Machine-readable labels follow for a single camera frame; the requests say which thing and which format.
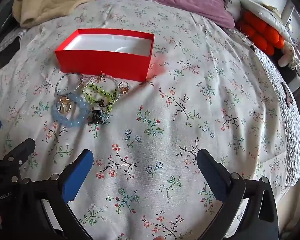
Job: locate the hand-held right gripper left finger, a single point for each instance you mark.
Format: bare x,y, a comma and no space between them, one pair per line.
75,177

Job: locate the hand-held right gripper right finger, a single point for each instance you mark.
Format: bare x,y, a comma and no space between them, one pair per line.
212,177

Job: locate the black hair claw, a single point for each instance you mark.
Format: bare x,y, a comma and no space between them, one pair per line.
96,117

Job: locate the red cardboard box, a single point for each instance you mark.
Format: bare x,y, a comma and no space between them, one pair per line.
102,60

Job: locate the floral bed sheet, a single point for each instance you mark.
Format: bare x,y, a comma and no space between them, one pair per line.
165,110

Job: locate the grey patterned bedspread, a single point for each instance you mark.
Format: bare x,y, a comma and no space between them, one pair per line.
287,120

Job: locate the beige quilted blanket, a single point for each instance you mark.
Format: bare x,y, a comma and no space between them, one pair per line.
55,0

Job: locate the orange plush toy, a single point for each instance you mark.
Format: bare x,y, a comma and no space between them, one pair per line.
262,36

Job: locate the white quilted cushion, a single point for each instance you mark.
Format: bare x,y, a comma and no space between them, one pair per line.
270,17

